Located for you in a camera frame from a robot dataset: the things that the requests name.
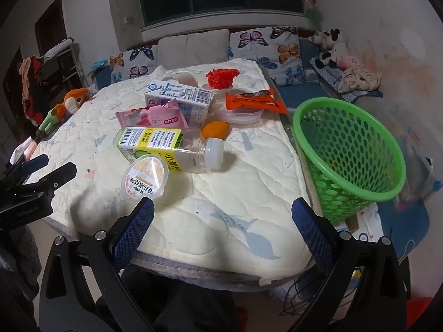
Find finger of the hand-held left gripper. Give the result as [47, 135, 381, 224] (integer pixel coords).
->
[7, 154, 49, 180]
[21, 162, 77, 194]

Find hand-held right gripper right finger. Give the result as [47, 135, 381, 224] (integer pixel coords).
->
[291, 197, 412, 332]

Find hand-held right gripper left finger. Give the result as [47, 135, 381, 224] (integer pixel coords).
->
[39, 196, 163, 332]

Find clear round lid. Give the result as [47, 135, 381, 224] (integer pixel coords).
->
[121, 155, 169, 201]

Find green yellow juice carton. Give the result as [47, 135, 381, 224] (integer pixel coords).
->
[114, 126, 183, 173]

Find green plastic mesh basket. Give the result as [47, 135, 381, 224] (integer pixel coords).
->
[292, 97, 406, 225]

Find clear bottle with white cap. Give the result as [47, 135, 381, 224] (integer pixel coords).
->
[173, 138, 224, 174]

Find pink snack packet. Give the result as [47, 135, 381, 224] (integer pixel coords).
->
[115, 98, 189, 128]

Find small orange fruit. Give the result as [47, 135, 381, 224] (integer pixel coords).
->
[201, 120, 231, 141]

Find clear plastic food container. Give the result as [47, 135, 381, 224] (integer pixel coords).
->
[208, 105, 264, 124]

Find orange snack wrapper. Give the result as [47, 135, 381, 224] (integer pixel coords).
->
[226, 89, 289, 115]

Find blue white milk carton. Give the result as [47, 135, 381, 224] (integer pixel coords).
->
[144, 79, 213, 128]

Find white printed box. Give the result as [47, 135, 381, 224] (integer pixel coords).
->
[332, 204, 381, 243]

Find orange monkey plush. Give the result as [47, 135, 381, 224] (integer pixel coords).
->
[52, 88, 92, 118]

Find red clothes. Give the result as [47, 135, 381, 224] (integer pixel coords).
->
[19, 55, 45, 127]

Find person's dark trousers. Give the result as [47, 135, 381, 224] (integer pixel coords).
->
[121, 266, 243, 332]

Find blue floor cushion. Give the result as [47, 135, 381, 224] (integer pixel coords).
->
[377, 197, 431, 260]

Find white quilted blanket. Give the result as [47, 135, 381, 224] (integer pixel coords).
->
[47, 58, 315, 277]

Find metal clothes rack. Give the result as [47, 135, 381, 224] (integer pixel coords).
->
[38, 38, 87, 90]

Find small butterfly print pillow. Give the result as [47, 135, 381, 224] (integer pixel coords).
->
[110, 46, 158, 84]

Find dark wooden door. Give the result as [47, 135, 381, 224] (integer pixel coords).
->
[35, 0, 68, 58]

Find white paper cup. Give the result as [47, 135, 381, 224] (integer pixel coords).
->
[163, 71, 199, 87]

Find blue checked cloth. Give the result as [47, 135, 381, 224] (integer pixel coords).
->
[310, 57, 350, 90]

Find small clear plastic cup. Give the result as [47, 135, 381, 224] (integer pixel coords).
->
[202, 82, 236, 92]

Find spotted cream cloth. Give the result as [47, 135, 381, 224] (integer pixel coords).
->
[337, 55, 383, 94]

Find red crumpled cloth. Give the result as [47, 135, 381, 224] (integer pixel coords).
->
[205, 68, 240, 90]

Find black white cow plush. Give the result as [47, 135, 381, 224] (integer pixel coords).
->
[308, 28, 348, 70]

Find beige pillow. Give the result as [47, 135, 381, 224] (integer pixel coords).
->
[157, 29, 231, 71]

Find large butterfly print pillow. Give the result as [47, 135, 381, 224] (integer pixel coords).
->
[228, 26, 307, 87]

